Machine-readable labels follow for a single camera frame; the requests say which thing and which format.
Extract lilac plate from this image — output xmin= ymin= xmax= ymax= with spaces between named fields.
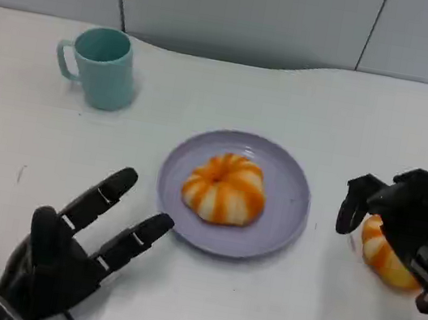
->
xmin=147 ymin=119 xmax=321 ymax=271

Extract pale green mug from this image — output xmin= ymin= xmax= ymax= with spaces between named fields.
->
xmin=47 ymin=19 xmax=146 ymax=116

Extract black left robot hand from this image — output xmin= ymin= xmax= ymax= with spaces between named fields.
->
xmin=0 ymin=149 xmax=183 ymax=320

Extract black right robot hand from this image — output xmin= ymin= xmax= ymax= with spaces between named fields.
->
xmin=323 ymin=156 xmax=428 ymax=314

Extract orange and white bread roll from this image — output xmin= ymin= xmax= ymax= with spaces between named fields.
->
xmin=176 ymin=146 xmax=273 ymax=233
xmin=353 ymin=212 xmax=428 ymax=295

